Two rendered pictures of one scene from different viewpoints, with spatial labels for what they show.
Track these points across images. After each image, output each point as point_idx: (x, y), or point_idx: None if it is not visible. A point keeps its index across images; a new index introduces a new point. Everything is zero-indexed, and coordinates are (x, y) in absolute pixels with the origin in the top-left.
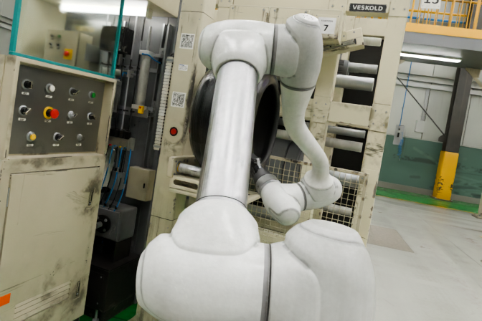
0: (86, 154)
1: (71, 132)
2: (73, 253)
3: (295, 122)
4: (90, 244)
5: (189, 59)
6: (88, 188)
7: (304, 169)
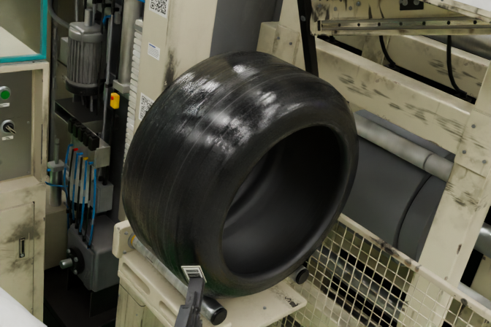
0: (5, 187)
1: None
2: None
3: None
4: (36, 304)
5: (162, 39)
6: (14, 237)
7: (427, 253)
